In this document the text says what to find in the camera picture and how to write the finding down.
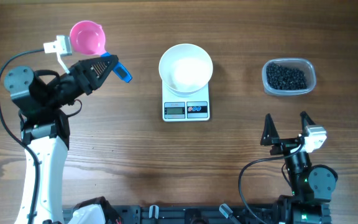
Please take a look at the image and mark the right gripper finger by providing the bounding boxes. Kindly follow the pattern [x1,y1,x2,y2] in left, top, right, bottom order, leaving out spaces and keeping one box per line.
[300,111,315,131]
[260,113,280,146]

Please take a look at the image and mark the pink scoop with blue handle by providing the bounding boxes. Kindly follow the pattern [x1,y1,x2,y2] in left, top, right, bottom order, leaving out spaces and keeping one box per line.
[70,21,132,83]

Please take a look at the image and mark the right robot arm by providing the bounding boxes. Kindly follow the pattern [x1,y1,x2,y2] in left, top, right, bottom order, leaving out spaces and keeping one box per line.
[260,111,338,224]

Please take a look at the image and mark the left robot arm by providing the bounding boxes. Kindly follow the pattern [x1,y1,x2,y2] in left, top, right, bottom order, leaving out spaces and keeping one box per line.
[4,55,125,223]

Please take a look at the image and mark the white digital kitchen scale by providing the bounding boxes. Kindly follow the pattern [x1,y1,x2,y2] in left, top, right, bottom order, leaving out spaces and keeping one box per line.
[162,84,210,122]

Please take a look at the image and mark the white bowl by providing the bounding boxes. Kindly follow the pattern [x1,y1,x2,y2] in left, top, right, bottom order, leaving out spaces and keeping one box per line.
[158,44,213,95]

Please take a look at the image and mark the clear plastic container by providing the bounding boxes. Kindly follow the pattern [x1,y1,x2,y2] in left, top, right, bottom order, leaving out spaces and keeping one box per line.
[262,58,316,96]

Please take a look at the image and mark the black beans in container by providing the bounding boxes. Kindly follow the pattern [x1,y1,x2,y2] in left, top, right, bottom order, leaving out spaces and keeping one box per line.
[266,62,307,90]

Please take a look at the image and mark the right black camera cable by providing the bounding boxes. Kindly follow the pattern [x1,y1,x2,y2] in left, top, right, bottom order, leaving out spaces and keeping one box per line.
[237,142,306,224]

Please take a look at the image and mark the black camera cable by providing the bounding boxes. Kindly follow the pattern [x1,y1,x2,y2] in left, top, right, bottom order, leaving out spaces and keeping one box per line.
[0,48,45,224]
[237,142,306,224]

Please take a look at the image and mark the left black camera cable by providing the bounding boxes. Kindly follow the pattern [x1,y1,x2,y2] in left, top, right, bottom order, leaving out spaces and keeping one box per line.
[0,48,45,224]

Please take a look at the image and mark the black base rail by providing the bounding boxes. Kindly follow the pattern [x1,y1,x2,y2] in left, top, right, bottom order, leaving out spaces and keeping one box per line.
[62,203,332,224]

